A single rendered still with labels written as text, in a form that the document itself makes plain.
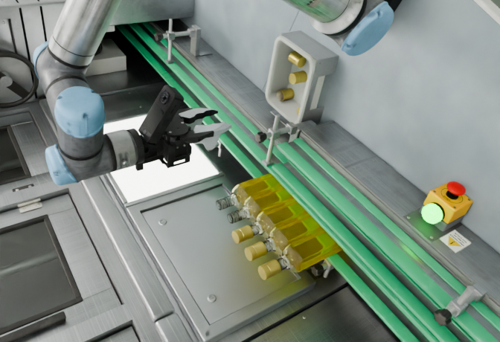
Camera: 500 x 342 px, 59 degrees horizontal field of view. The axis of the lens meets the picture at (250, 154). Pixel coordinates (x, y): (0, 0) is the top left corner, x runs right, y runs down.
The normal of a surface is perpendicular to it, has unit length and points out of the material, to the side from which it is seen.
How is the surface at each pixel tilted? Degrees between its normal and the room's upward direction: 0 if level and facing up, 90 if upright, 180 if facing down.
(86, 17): 65
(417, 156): 0
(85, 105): 90
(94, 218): 90
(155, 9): 90
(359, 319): 89
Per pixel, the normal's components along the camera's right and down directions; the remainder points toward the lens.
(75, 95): 0.26, -0.62
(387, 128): -0.83, 0.25
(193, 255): 0.15, -0.78
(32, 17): 0.55, 0.58
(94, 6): 0.14, 0.68
